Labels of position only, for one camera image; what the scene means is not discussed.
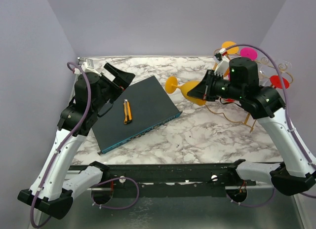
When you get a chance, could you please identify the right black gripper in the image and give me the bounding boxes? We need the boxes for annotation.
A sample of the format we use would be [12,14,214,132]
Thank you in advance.
[187,69,244,102]

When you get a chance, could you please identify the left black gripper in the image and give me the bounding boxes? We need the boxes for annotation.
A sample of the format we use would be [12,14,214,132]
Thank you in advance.
[93,63,135,112]

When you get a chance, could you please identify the gold wire glass rack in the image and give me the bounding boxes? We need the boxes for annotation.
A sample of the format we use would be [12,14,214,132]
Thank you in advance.
[193,48,294,133]

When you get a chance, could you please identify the aluminium extrusion rail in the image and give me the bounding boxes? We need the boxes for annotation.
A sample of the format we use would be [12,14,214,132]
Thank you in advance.
[64,170,113,192]

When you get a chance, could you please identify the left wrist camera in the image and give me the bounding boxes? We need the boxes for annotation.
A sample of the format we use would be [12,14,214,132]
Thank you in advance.
[71,58,101,76]

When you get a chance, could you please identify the yellow plastic wine glass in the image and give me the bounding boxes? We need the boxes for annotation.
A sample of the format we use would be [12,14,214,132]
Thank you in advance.
[165,76,206,106]

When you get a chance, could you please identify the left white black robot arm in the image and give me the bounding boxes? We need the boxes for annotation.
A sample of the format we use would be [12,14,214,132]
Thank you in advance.
[18,62,135,220]

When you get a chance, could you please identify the dark blue network switch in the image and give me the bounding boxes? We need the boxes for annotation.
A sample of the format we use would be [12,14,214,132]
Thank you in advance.
[92,76,182,154]

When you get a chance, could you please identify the orange utility knife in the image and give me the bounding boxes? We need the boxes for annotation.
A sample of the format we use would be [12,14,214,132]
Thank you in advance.
[123,99,132,124]

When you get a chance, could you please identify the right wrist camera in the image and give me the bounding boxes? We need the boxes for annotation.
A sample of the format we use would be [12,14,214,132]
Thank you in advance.
[214,48,230,77]

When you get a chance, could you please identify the clear wine glass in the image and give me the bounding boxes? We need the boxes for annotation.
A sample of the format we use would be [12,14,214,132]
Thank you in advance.
[256,57,294,86]

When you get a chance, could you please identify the magenta plastic wine glass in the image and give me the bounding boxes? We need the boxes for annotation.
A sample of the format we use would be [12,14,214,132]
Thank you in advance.
[228,47,258,82]

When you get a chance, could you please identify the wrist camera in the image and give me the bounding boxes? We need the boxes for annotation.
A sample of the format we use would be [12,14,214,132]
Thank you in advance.
[214,48,230,77]
[71,58,101,76]

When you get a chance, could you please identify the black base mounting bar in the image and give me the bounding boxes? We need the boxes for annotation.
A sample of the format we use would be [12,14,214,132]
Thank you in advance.
[49,161,289,197]

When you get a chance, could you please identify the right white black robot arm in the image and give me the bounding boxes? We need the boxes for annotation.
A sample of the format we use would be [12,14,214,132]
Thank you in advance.
[188,57,316,196]

